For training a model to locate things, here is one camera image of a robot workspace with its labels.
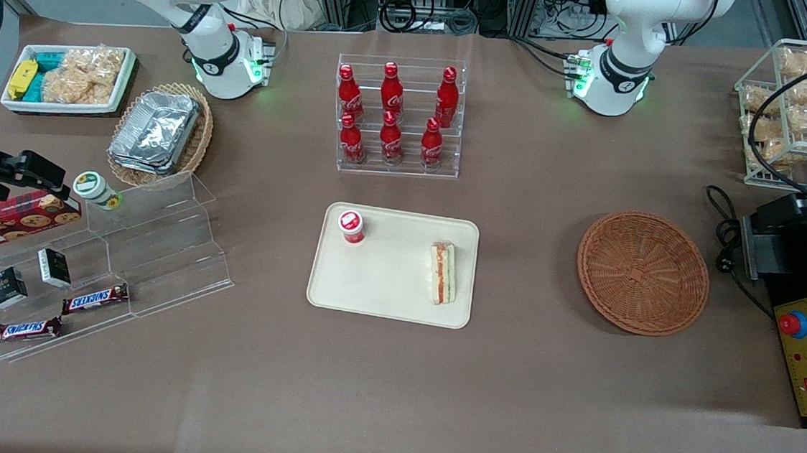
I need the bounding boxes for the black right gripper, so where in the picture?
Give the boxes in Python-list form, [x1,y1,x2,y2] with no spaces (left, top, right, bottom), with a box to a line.
[0,107,76,207]

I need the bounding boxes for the triangle sandwich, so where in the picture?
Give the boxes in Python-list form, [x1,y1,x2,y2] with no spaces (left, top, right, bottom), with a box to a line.
[426,239,462,308]

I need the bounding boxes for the round brown wicker basket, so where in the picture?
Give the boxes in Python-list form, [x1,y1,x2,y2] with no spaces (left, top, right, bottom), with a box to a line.
[571,207,715,342]

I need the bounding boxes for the oval light wicker basket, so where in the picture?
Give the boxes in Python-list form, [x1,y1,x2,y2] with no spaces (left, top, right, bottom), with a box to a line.
[103,77,218,195]

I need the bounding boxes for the beige plastic tray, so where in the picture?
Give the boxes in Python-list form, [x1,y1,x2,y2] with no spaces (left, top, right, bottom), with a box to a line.
[304,200,483,332]

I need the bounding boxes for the red tartan cookie box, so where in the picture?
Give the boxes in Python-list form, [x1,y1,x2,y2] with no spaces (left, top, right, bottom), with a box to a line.
[0,185,85,263]

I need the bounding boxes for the green lid yogurt cup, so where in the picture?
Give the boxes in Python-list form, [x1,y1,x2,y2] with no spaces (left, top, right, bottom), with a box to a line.
[71,169,126,213]

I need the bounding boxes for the black machine with yellow panel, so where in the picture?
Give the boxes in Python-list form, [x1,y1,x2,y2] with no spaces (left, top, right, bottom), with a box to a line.
[726,203,807,429]

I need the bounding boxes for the teal snack packet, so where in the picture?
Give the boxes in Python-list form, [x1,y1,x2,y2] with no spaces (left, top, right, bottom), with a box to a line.
[24,70,48,105]
[32,49,66,75]

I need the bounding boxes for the yellow snack packet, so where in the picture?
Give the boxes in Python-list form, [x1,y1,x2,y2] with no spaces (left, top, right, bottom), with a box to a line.
[6,57,40,103]

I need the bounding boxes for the small black carton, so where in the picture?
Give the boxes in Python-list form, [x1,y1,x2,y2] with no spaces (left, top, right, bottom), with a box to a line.
[0,266,32,312]
[34,247,75,289]

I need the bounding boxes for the bagged rice crackers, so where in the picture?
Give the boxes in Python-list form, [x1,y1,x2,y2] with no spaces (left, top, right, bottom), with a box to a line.
[39,40,126,109]

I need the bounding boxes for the red emergency stop button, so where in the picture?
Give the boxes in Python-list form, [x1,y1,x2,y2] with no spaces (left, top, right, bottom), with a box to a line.
[778,310,807,340]

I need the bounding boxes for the white rectangular snack bin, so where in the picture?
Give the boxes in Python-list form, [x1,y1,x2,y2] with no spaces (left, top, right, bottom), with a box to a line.
[0,37,138,122]

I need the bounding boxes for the aluminium foil container stack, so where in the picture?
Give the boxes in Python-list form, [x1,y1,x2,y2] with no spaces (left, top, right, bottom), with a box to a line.
[106,86,203,179]

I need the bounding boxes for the Snickers chocolate bar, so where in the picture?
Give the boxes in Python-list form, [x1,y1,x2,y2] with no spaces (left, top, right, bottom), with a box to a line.
[61,279,132,322]
[0,312,65,350]

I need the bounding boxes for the clear acrylic step shelf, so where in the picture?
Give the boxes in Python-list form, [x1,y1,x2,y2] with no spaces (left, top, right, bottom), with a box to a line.
[0,157,243,381]

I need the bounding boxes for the red cola bottle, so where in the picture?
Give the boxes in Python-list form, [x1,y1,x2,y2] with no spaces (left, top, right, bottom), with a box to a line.
[433,65,462,130]
[336,111,370,166]
[378,61,408,116]
[334,63,368,124]
[419,116,447,170]
[377,109,408,167]

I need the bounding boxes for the red lid yogurt cup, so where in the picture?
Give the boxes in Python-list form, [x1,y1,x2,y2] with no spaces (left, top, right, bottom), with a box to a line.
[335,207,368,246]

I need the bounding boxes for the clear acrylic bottle rack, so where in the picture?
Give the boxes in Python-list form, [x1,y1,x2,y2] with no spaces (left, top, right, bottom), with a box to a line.
[329,51,469,182]

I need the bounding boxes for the black power cable with plug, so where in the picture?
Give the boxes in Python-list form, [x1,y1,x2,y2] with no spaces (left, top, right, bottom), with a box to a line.
[696,183,786,319]

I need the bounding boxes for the black cable bundle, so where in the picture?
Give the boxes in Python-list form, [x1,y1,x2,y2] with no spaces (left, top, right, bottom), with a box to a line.
[378,0,481,40]

